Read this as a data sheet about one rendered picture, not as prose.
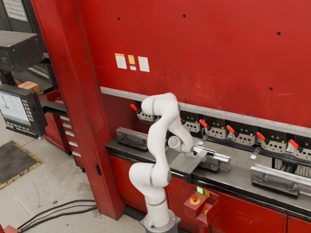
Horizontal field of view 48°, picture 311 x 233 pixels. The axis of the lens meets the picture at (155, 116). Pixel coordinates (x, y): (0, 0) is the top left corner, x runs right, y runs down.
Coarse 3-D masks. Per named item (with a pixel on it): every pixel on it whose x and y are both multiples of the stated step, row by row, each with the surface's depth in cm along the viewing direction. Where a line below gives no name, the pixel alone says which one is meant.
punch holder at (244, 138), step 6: (234, 126) 230; (240, 126) 227; (246, 126) 225; (252, 126) 222; (240, 132) 230; (246, 132) 227; (252, 132) 224; (234, 138) 235; (240, 138) 233; (246, 138) 229; (252, 138) 226; (246, 144) 232; (252, 144) 229
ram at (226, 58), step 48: (96, 0) 242; (144, 0) 219; (192, 0) 201; (240, 0) 185; (288, 0) 172; (96, 48) 266; (144, 48) 239; (192, 48) 218; (240, 48) 199; (288, 48) 184; (192, 96) 238; (240, 96) 216; (288, 96) 198
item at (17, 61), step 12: (0, 36) 255; (12, 36) 251; (24, 36) 247; (36, 36) 247; (0, 48) 239; (12, 48) 234; (24, 48) 241; (36, 48) 249; (0, 60) 246; (12, 60) 238; (24, 60) 242; (36, 60) 250; (0, 72) 273; (12, 84) 283
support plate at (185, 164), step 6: (180, 156) 260; (198, 156) 257; (204, 156) 257; (174, 162) 255; (180, 162) 254; (186, 162) 253; (192, 162) 252; (198, 162) 251; (174, 168) 249; (180, 168) 248; (186, 168) 247; (192, 168) 246
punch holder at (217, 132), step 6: (210, 120) 239; (216, 120) 236; (222, 120) 233; (228, 120) 238; (210, 126) 242; (216, 126) 239; (222, 126) 236; (210, 132) 244; (216, 132) 242; (222, 132) 238; (228, 132) 244; (222, 138) 241
